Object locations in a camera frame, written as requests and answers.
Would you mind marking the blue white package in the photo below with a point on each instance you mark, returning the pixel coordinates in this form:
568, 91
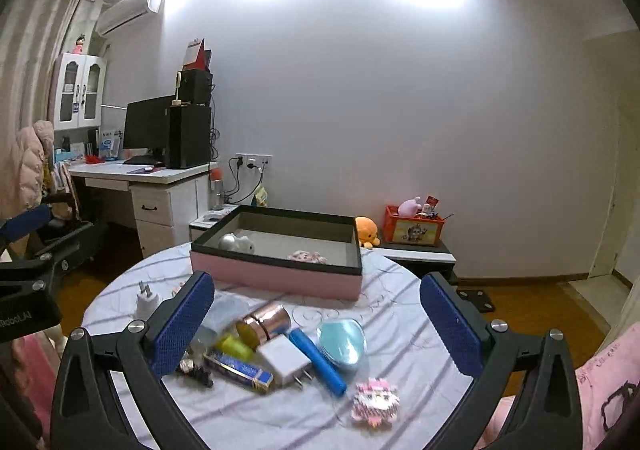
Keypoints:
111, 144

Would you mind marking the orange plush octopus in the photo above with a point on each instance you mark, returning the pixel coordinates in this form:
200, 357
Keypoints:
366, 230

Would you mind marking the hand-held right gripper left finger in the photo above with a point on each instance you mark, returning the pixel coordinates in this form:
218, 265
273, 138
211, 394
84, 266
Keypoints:
182, 325

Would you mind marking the pink storage box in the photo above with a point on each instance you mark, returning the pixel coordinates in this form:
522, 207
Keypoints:
275, 275

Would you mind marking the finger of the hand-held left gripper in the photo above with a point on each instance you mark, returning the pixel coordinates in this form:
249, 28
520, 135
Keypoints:
70, 250
25, 222

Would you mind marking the yellow highlighter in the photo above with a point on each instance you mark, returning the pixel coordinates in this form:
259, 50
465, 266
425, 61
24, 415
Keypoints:
232, 347

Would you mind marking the striped white quilt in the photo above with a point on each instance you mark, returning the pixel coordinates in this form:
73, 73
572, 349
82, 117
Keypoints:
390, 320

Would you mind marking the red toy crate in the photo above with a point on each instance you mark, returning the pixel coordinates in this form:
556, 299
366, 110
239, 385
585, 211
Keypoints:
415, 232

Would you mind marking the pink blanket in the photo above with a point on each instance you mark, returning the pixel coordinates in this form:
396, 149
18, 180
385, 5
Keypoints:
600, 380

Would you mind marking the small blue gold box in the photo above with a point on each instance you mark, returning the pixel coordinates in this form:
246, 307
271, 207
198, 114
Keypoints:
240, 370

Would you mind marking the pink puffer jacket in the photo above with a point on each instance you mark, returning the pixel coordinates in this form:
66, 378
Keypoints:
30, 165

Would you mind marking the black hair clip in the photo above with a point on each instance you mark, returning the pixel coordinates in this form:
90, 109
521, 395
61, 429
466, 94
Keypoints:
197, 374

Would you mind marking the small white plug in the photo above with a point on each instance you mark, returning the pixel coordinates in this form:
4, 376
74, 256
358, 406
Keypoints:
147, 301

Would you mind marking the pink pixel block figure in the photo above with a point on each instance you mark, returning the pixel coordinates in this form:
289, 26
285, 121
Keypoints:
375, 402

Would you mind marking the blue plastic tube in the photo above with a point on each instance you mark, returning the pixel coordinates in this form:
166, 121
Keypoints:
317, 360

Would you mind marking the clear plastic bag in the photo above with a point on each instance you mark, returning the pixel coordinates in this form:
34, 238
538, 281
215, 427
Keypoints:
226, 312

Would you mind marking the teal oval case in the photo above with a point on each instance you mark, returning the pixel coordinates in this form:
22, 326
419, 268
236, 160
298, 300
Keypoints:
342, 342

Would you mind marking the wall outlet strip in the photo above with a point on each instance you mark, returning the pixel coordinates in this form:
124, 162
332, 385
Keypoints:
252, 161

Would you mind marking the black speaker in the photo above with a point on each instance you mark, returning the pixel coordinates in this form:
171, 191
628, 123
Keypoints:
197, 87

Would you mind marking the yellow snack bag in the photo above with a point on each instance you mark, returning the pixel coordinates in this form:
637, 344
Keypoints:
260, 196

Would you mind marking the black monitor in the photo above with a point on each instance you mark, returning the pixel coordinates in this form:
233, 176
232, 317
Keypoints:
145, 127

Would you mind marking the white desk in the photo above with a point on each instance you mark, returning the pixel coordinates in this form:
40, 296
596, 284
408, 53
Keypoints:
160, 210

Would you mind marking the small white plush toy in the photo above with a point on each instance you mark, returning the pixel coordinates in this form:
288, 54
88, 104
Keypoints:
245, 244

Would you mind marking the white glass-door cabinet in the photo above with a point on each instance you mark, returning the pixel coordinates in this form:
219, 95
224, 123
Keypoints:
77, 90

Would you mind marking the small pink doll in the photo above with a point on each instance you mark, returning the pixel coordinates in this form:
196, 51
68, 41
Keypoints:
79, 45

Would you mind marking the white door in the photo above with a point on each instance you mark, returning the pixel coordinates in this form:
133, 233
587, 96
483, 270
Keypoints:
625, 180

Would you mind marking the black desk chair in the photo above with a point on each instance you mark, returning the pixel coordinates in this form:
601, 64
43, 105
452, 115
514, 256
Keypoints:
62, 204

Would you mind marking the white nightstand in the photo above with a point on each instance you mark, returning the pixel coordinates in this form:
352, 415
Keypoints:
205, 225

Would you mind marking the white air conditioner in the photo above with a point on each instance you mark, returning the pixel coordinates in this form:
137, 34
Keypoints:
127, 12

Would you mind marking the beige curtain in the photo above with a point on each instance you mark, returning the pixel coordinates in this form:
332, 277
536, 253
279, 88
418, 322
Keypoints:
30, 60

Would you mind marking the small white desk fan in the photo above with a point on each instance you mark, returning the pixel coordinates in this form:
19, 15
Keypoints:
177, 90

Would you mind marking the black computer tower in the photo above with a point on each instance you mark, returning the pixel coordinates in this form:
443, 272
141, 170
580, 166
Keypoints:
190, 137

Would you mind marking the red desk calendar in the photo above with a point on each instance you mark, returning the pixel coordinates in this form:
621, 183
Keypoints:
195, 55

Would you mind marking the black floor scale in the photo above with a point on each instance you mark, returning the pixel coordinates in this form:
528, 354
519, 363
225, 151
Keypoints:
475, 299

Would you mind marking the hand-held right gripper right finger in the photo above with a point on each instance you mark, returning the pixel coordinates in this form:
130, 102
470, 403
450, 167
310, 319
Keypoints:
452, 325

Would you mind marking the low dark side table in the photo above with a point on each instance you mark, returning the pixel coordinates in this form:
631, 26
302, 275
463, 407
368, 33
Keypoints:
420, 257

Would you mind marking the black keyboard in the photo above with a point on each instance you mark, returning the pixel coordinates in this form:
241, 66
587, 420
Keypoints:
142, 161

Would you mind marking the white charger adapter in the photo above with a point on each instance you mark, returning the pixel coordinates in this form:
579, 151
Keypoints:
282, 357

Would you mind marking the pink plush toy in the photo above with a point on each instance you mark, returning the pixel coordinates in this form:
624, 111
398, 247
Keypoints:
410, 207

